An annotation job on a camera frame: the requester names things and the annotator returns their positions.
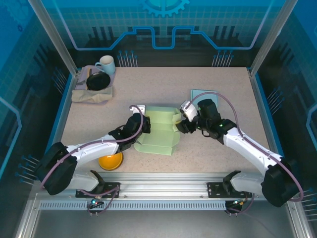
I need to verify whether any light green cloth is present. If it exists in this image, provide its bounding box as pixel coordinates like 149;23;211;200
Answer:
133;105;183;156

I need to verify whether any light blue cloth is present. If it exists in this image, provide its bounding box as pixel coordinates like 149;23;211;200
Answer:
190;89;219;106

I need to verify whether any orange bowl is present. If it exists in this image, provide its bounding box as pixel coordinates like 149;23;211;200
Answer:
98;152;124;172

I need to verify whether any lavender tray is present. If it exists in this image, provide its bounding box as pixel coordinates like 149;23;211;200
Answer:
74;65;116;105

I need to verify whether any beige folded cloth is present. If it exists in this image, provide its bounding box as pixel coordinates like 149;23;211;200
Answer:
71;86;113;103

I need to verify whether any black plate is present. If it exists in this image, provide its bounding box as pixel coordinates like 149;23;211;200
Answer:
86;72;111;91

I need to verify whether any light blue mug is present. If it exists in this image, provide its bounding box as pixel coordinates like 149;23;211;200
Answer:
95;55;116;75

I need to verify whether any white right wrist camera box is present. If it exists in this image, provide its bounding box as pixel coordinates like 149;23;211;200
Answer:
180;100;199;122

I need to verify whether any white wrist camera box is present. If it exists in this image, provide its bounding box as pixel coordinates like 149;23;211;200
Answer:
180;100;199;122
133;105;147;117

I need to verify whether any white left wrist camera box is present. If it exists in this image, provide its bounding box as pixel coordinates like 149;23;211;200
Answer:
133;105;147;117

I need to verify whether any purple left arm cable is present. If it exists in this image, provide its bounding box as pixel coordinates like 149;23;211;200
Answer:
40;105;145;217

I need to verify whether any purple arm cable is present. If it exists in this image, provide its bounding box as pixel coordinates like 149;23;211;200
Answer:
40;105;145;217
189;92;305;216

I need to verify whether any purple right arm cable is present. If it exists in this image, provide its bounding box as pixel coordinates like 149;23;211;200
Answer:
189;92;305;216

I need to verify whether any aluminium side rail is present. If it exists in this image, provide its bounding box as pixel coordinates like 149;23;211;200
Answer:
248;71;285;162
44;73;78;180

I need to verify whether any aluminium frame rail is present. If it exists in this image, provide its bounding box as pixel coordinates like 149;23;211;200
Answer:
32;172;298;202

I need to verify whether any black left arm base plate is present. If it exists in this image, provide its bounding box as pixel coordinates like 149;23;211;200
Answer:
75;181;121;198

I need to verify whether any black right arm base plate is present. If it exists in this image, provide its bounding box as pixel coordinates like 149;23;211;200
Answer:
207;181;253;198

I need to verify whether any slotted grey cable duct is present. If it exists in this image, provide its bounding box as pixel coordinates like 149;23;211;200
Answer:
39;201;235;211

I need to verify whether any small lit cable connector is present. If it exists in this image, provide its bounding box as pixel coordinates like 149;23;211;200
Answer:
231;198;248;207
90;197;104;208

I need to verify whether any aluminium frame post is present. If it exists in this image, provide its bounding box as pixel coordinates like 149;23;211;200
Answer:
248;0;299;77
27;0;79;77

